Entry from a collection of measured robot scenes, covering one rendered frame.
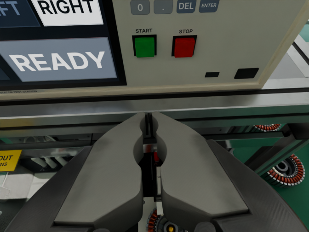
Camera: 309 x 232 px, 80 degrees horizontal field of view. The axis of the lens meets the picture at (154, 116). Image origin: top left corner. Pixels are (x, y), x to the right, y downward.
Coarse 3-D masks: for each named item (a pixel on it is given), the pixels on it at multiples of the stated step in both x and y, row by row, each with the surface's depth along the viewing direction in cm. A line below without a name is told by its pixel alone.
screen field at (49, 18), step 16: (0, 0) 14; (16, 0) 14; (32, 0) 14; (48, 0) 14; (64, 0) 14; (80, 0) 14; (96, 0) 14; (0, 16) 15; (16, 16) 15; (32, 16) 15; (48, 16) 15; (64, 16) 15; (80, 16) 15; (96, 16) 15
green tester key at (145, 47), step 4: (136, 40) 17; (140, 40) 17; (144, 40) 17; (148, 40) 17; (152, 40) 17; (136, 44) 17; (140, 44) 17; (144, 44) 17; (148, 44) 17; (152, 44) 17; (136, 48) 17; (140, 48) 17; (144, 48) 18; (148, 48) 18; (152, 48) 18; (136, 52) 18; (140, 52) 18; (144, 52) 18; (148, 52) 18; (152, 52) 18; (136, 56) 18; (140, 56) 18; (144, 56) 18; (148, 56) 18; (152, 56) 18
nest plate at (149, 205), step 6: (144, 198) 47; (150, 198) 47; (144, 204) 47; (150, 204) 47; (144, 210) 46; (150, 210) 46; (144, 216) 45; (138, 222) 44; (144, 222) 44; (162, 222) 44; (138, 228) 44; (144, 228) 44; (180, 228) 44
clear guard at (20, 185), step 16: (0, 144) 25; (16, 144) 25; (32, 144) 25; (48, 144) 25; (64, 144) 25; (80, 144) 25; (32, 160) 24; (48, 160) 24; (64, 160) 24; (0, 176) 22; (16, 176) 22; (32, 176) 22; (48, 176) 22; (0, 192) 21; (16, 192) 21; (32, 192) 21; (0, 208) 20; (16, 208) 20; (0, 224) 20
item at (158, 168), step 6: (156, 162) 41; (162, 162) 41; (156, 168) 38; (156, 174) 37; (156, 180) 36; (156, 186) 36; (156, 192) 35; (156, 198) 36; (156, 204) 38; (162, 210) 37
